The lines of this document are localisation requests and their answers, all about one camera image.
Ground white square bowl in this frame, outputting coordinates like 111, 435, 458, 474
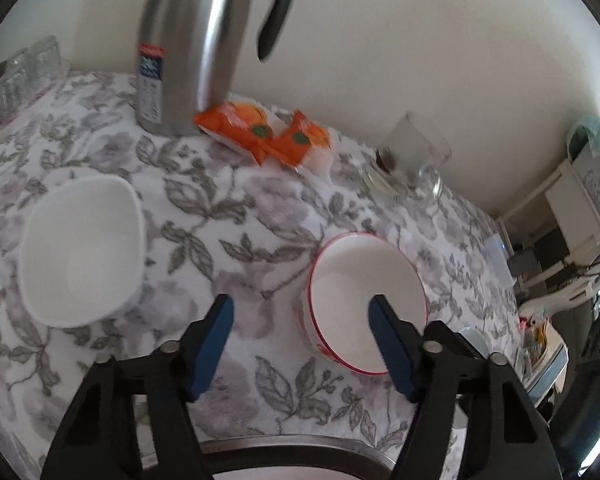
19, 176, 147, 329

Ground teal cloth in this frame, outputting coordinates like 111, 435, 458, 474
567, 115, 600, 161

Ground white cabinet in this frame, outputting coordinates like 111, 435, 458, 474
497, 157, 600, 271

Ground orange snack packet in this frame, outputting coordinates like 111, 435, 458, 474
267, 110, 333, 175
194, 101, 281, 167

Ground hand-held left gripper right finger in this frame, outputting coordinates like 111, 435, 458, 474
367, 294, 563, 480

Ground stainless steel thermos jug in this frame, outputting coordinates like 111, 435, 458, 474
136, 0, 299, 137

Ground black charger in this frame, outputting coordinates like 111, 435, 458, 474
507, 250, 538, 277

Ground white power strip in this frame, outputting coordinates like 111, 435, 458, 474
485, 232, 518, 286

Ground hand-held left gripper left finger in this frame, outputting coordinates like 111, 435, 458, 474
40, 293, 235, 480

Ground grey floral tablecloth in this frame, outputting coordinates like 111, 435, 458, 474
0, 70, 526, 480

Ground small floral white bowl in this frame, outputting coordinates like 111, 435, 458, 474
457, 327, 492, 361

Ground stainless steel basin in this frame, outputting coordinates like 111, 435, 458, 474
197, 434, 398, 480

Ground clear glass mug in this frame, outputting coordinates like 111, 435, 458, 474
358, 111, 452, 202

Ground strawberry print bowl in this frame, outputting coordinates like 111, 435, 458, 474
294, 232, 429, 377

